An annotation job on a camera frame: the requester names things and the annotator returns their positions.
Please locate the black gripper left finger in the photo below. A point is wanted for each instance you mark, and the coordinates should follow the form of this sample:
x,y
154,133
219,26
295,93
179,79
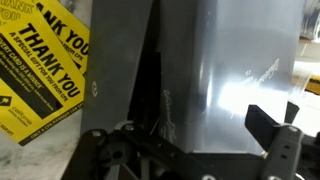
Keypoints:
x,y
143,156

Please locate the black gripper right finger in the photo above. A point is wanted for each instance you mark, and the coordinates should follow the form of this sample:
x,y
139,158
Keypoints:
x,y
291,154

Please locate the yellow thank you card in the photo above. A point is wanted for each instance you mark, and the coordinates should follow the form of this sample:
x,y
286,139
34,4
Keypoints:
x,y
71,32
40,84

